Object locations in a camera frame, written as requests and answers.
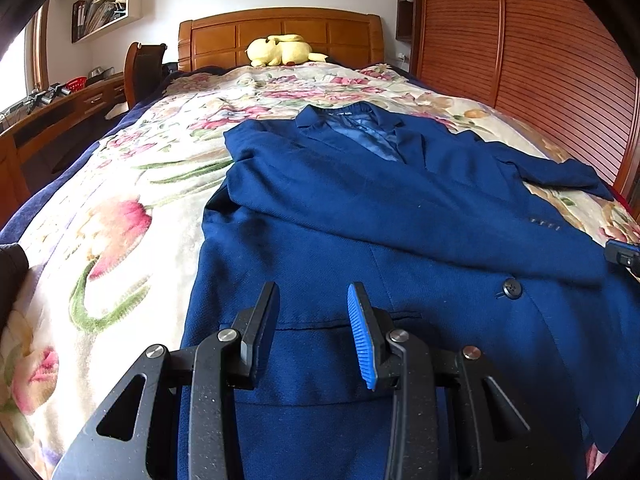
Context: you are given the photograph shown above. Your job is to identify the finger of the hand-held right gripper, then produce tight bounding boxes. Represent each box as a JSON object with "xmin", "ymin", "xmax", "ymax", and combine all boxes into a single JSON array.
[{"xmin": 604, "ymin": 240, "xmax": 640, "ymax": 279}]

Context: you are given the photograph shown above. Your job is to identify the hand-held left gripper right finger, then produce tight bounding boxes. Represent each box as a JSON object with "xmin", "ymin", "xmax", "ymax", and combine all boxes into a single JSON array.
[{"xmin": 346, "ymin": 282, "xmax": 591, "ymax": 480}]

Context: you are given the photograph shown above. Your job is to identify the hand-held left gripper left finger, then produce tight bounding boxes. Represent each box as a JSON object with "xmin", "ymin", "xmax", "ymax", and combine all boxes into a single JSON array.
[{"xmin": 52, "ymin": 281, "xmax": 281, "ymax": 480}]

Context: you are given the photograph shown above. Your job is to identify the navy blue suit jacket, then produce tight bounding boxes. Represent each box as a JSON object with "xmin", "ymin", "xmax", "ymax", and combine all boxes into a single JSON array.
[{"xmin": 175, "ymin": 101, "xmax": 640, "ymax": 480}]

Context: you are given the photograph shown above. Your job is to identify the floral fleece blanket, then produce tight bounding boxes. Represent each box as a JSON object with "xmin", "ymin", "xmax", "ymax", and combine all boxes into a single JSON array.
[{"xmin": 0, "ymin": 62, "xmax": 640, "ymax": 471}]

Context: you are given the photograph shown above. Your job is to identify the wooden louvered wardrobe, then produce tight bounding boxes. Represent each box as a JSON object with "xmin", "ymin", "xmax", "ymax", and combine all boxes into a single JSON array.
[{"xmin": 415, "ymin": 0, "xmax": 640, "ymax": 196}]

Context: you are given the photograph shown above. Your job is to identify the yellow plush toy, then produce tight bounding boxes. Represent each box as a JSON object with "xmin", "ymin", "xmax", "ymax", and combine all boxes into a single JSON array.
[{"xmin": 245, "ymin": 34, "xmax": 330, "ymax": 67}]

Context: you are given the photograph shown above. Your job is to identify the wooden chair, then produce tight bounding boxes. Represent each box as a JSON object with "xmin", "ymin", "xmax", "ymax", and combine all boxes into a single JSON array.
[{"xmin": 124, "ymin": 41, "xmax": 167, "ymax": 111}]

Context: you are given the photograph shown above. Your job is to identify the wooden desk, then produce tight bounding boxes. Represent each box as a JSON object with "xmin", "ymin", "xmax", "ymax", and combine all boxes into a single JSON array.
[{"xmin": 0, "ymin": 71, "xmax": 128, "ymax": 221}]

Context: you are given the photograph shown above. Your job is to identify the wooden bed headboard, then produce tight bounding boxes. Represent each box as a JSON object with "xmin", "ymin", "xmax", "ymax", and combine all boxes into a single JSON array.
[{"xmin": 177, "ymin": 7, "xmax": 386, "ymax": 73}]

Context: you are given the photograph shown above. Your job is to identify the black devices on desk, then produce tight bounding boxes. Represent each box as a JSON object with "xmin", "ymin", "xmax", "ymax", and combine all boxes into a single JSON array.
[{"xmin": 22, "ymin": 84, "xmax": 72, "ymax": 107}]

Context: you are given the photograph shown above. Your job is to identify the wooden open corner shelf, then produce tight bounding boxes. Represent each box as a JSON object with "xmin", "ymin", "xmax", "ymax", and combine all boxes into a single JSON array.
[{"xmin": 396, "ymin": 0, "xmax": 418, "ymax": 41}]

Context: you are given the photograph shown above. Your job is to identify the window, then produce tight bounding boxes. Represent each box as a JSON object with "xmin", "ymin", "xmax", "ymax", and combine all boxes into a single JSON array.
[{"xmin": 0, "ymin": 20, "xmax": 38, "ymax": 116}]

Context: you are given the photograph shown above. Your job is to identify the white wall shelf with books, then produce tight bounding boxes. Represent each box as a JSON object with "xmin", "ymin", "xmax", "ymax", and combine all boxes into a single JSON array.
[{"xmin": 57, "ymin": 0, "xmax": 143, "ymax": 44}]

